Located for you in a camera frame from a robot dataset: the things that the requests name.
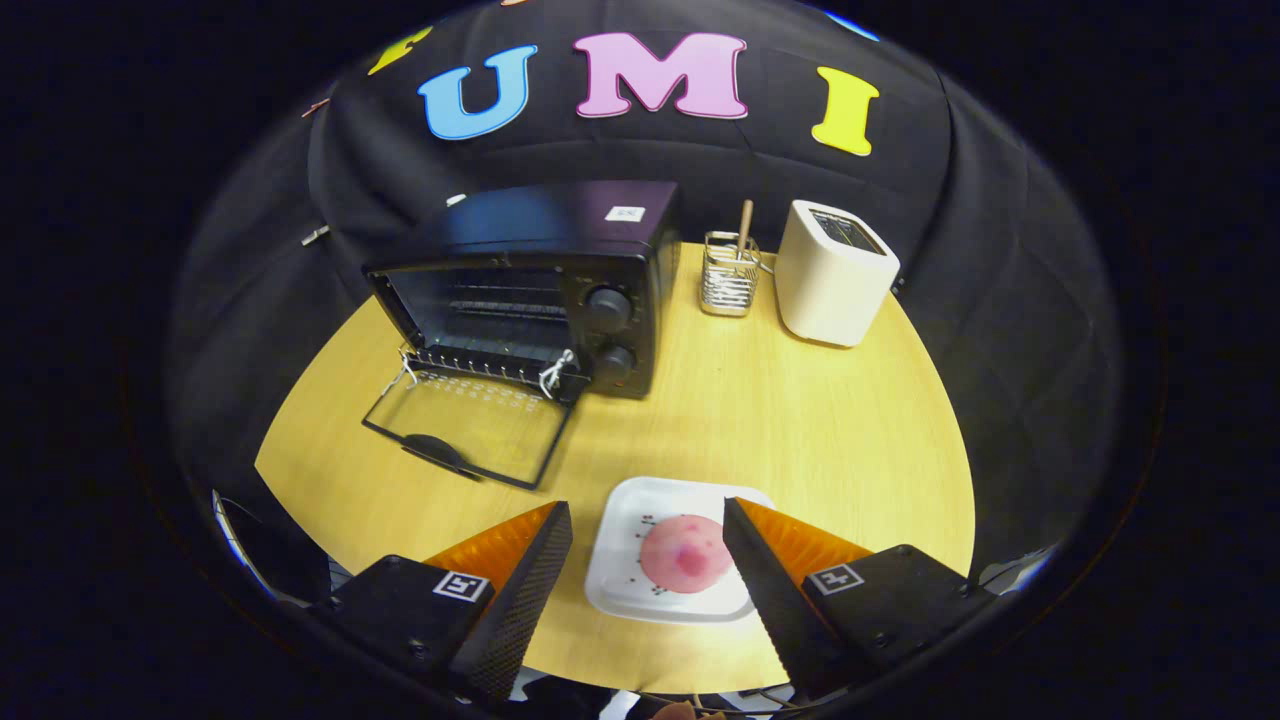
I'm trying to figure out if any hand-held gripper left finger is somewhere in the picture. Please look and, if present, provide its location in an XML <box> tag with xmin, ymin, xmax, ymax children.
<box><xmin>310</xmin><ymin>501</ymin><xmax>574</xmax><ymax>706</ymax></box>

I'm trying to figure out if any black toaster oven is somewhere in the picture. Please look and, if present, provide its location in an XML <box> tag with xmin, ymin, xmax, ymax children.
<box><xmin>361</xmin><ymin>180</ymin><xmax>684</xmax><ymax>491</ymax></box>

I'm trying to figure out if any metal oven rack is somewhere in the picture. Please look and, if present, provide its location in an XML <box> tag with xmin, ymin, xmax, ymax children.
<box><xmin>405</xmin><ymin>345</ymin><xmax>566</xmax><ymax>389</ymax></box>

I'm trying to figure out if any wire mesh utensil holder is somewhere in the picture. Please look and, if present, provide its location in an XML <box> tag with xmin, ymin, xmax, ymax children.
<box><xmin>699</xmin><ymin>231</ymin><xmax>761</xmax><ymax>318</ymax></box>

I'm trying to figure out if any white square plate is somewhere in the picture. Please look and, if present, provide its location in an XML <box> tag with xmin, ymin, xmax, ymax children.
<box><xmin>585</xmin><ymin>477</ymin><xmax>776</xmax><ymax>624</ymax></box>

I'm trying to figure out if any pink round bun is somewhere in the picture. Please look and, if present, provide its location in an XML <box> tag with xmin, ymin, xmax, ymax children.
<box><xmin>639</xmin><ymin>515</ymin><xmax>738</xmax><ymax>595</ymax></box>

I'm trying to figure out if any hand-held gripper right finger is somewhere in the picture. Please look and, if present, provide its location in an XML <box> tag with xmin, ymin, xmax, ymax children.
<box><xmin>722</xmin><ymin>497</ymin><xmax>1001</xmax><ymax>701</ymax></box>

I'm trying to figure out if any white toaster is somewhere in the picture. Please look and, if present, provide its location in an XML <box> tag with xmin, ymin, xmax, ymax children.
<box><xmin>775</xmin><ymin>199</ymin><xmax>901</xmax><ymax>348</ymax></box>

